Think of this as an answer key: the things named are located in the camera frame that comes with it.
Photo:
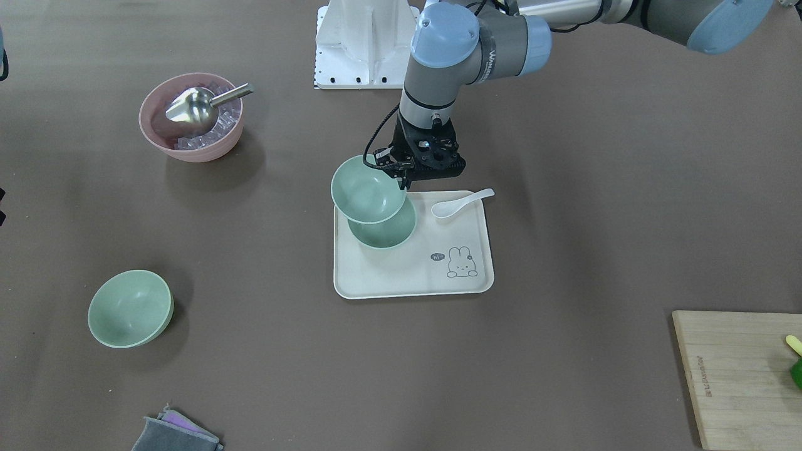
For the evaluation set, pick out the metal scoop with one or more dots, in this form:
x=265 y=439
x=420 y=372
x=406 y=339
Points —
x=195 y=111

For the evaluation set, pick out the pink bowl with ice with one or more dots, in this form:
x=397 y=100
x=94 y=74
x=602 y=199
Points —
x=216 y=143

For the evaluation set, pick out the green bowl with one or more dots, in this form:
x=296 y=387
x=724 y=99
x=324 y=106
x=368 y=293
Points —
x=390 y=233
x=365 y=195
x=130 y=309

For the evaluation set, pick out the yellow plastic knife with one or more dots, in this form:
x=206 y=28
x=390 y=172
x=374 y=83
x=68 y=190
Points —
x=794 y=343

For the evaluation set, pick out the green lime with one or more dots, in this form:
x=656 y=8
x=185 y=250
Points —
x=796 y=373

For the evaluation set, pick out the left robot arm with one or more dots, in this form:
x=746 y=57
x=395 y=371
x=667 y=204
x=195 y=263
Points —
x=455 y=45

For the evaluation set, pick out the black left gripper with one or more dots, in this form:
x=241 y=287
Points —
x=400 y=141

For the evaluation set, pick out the bamboo cutting board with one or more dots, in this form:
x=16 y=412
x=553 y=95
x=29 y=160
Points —
x=737 y=366

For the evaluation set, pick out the white ceramic spoon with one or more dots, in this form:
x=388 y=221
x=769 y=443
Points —
x=452 y=207

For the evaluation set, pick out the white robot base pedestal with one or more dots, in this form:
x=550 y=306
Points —
x=363 y=44

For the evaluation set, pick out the grey folded cloth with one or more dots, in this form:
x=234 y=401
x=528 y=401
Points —
x=171 y=430

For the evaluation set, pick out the green bowl on tray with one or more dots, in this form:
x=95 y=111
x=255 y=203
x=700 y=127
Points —
x=390 y=233

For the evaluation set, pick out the cream serving tray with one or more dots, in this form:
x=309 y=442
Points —
x=442 y=255

